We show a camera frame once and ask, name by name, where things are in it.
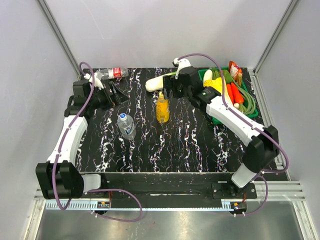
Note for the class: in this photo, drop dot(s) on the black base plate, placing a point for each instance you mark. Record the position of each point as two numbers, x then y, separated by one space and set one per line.
155 191

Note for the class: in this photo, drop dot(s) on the toy orange carrot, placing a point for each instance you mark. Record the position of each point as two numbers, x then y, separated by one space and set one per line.
234 94

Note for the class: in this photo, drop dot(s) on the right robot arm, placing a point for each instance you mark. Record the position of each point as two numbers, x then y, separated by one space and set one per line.
262 143

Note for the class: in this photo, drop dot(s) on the red snack packet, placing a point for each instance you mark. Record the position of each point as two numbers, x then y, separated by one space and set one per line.
234 70

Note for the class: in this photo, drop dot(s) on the yellow juice bottle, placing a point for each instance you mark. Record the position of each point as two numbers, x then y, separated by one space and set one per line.
162 109

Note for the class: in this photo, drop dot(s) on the clear blue-cap water bottle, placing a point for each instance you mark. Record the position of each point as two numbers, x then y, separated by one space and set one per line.
127 126

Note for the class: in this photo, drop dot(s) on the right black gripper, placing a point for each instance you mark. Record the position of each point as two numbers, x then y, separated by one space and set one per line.
169 82

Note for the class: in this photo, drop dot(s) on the red-label soda bottle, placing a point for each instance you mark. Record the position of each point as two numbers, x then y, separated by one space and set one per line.
113 73

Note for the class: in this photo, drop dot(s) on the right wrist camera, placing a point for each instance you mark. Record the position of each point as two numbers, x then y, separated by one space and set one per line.
180 64

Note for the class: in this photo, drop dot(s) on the green plastic basket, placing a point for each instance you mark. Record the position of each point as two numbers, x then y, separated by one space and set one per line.
249 101

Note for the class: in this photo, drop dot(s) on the toy white radish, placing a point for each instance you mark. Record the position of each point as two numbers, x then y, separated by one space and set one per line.
207 78

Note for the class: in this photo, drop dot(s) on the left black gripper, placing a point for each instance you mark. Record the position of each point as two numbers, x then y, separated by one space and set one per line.
116 99

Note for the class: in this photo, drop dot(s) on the toy green beans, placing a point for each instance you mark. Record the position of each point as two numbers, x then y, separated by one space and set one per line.
228 79

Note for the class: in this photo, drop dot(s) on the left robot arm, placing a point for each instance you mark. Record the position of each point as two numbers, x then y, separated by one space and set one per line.
58 176

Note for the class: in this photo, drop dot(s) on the toy napa cabbage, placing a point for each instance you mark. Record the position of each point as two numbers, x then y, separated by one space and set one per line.
156 83

